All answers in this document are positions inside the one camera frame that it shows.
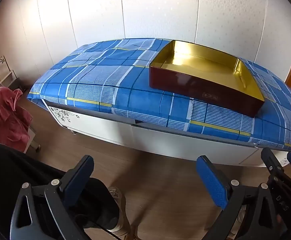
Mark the white shelf unit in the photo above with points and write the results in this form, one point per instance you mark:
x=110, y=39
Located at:
x=5, y=78

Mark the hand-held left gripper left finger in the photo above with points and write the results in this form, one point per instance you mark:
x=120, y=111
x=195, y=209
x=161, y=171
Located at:
x=78, y=180

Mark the light sneaker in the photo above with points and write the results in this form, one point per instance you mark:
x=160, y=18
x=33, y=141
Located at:
x=119, y=205

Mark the white cabinet with floral print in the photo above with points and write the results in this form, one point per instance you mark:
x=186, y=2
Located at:
x=98, y=127

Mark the red box with gold interior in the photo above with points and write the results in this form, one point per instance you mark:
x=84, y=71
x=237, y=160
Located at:
x=185, y=85

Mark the person's black pants leg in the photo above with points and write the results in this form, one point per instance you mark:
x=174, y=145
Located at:
x=5, y=170

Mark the blue plaid cloth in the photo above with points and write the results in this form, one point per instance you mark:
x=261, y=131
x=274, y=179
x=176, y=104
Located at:
x=98, y=80

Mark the pink cloth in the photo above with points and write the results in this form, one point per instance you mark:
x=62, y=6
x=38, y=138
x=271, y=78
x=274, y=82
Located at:
x=3, y=115

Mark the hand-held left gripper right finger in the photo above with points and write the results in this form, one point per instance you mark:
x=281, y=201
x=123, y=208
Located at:
x=211, y=182

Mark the white rolling stand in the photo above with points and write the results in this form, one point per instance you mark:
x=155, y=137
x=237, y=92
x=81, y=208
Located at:
x=31, y=137

